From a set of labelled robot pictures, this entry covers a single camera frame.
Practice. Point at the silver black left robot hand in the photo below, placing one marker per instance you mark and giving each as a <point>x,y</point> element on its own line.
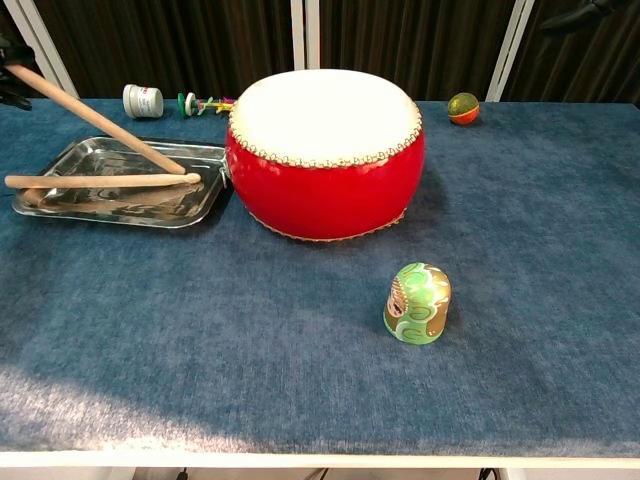
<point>17,50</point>

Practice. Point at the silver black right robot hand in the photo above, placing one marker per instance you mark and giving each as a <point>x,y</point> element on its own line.
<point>575,17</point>

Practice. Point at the wooden drumstick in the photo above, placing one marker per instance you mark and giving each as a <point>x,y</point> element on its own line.
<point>100,120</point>
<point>75,181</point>

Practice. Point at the red drum with white skin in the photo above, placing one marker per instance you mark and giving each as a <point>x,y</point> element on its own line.
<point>325,190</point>

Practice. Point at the small white jar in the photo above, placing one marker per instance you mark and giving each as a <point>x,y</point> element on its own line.
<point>142,101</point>

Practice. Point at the green and orange ball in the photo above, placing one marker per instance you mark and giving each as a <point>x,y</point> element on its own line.
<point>463,109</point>

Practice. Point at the dark pleated curtain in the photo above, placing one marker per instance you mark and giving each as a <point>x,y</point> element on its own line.
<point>175,45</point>

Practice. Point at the colourful feather shuttlecock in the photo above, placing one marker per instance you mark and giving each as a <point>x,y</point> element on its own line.
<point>191,104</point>

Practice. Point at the silver metal tray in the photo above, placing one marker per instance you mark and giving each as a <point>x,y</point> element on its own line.
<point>125,210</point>

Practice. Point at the green gold nesting doll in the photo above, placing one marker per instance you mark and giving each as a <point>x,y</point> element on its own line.
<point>417,305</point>

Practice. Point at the blue table cloth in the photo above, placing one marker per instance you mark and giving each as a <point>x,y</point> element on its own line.
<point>250,350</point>

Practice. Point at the white frame post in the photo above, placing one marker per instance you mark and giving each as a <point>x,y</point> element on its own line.
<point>305,35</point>
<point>50,55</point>
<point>507,55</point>

